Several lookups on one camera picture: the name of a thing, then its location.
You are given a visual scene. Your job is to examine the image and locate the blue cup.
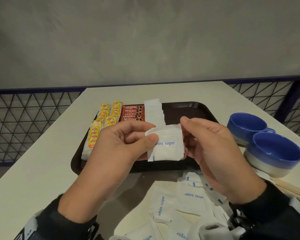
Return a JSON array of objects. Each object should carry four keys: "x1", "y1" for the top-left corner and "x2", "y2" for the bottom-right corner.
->
[
  {"x1": 227, "y1": 112, "x2": 276, "y2": 148},
  {"x1": 244, "y1": 132, "x2": 300, "y2": 178}
]

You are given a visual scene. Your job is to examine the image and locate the black wrist band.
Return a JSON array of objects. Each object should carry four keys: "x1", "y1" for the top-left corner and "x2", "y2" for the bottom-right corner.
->
[
  {"x1": 229, "y1": 182, "x2": 300, "y2": 240},
  {"x1": 14, "y1": 195, "x2": 100, "y2": 240}
]

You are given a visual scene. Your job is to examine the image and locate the white sugar sachets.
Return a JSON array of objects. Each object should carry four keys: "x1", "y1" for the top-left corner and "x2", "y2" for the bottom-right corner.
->
[{"x1": 110, "y1": 170, "x2": 232, "y2": 240}]

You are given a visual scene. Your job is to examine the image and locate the brown plastic tray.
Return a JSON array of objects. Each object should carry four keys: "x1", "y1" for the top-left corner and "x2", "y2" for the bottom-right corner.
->
[{"x1": 70, "y1": 101, "x2": 219, "y2": 176}]

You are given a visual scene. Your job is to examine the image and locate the row of red Nescafe sachets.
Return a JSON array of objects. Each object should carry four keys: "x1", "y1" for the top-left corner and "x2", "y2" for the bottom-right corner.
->
[{"x1": 119, "y1": 105, "x2": 145, "y2": 122}]

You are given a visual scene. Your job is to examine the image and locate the bundle of wooden stir sticks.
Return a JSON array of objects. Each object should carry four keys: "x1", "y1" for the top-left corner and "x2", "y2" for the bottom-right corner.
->
[{"x1": 272, "y1": 177, "x2": 300, "y2": 209}]

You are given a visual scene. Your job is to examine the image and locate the black left wrist band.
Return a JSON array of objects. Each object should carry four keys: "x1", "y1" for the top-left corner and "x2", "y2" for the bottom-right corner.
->
[{"x1": 14, "y1": 195, "x2": 100, "y2": 240}]

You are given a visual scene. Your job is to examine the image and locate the black right wrist band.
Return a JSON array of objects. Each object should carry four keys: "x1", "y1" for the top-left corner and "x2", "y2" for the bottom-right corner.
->
[{"x1": 229, "y1": 182, "x2": 300, "y2": 240}]

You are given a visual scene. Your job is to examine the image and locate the row of white sugar packets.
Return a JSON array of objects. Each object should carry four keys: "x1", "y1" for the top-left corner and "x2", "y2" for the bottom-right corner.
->
[{"x1": 143, "y1": 98, "x2": 167, "y2": 128}]

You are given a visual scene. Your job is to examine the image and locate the white sugar packet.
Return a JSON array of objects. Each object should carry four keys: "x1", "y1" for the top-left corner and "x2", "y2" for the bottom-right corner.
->
[
  {"x1": 145, "y1": 124, "x2": 182, "y2": 135},
  {"x1": 147, "y1": 127, "x2": 185, "y2": 162}
]

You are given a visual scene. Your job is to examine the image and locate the person's left hand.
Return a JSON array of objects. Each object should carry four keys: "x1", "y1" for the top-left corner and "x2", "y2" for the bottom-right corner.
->
[{"x1": 57, "y1": 120, "x2": 159, "y2": 224}]

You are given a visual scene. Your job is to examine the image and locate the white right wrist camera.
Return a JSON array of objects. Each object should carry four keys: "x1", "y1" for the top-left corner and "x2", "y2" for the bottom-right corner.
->
[{"x1": 199, "y1": 221, "x2": 247, "y2": 240}]

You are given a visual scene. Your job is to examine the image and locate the person's right hand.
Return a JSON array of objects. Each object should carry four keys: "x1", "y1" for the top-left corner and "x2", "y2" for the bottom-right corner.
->
[{"x1": 180, "y1": 116, "x2": 267, "y2": 205}]

